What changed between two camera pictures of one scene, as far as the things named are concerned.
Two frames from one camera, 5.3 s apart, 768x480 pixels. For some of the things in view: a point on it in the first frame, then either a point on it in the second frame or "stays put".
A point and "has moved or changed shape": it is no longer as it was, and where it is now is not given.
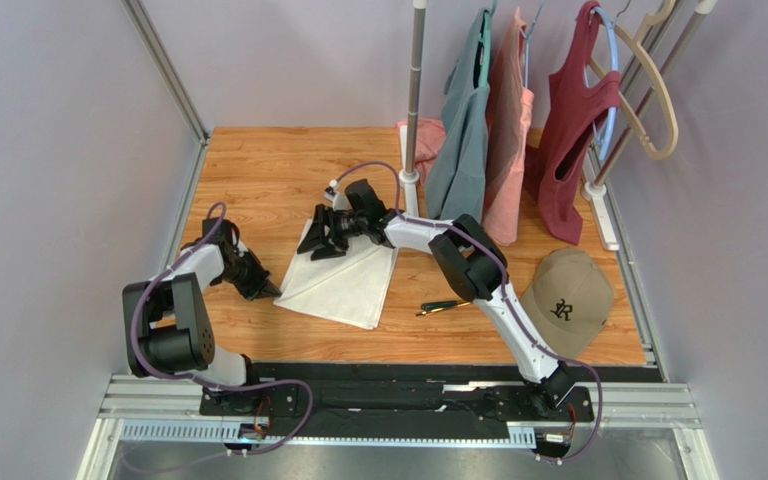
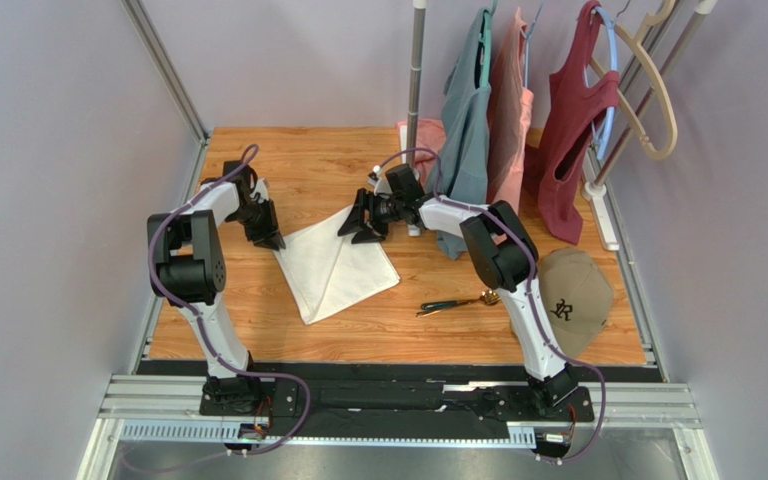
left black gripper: x=260 y=278 → x=267 y=236
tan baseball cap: x=569 y=301 stays put
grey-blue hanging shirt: x=456 y=187 stays put
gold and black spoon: x=435 y=305 stays put
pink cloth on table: x=430 y=134 stays put
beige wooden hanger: x=638 y=43 stays put
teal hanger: x=485 y=42 stays put
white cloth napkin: x=351 y=287 has moved or changed shape
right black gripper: x=329 y=229 → x=372 y=212
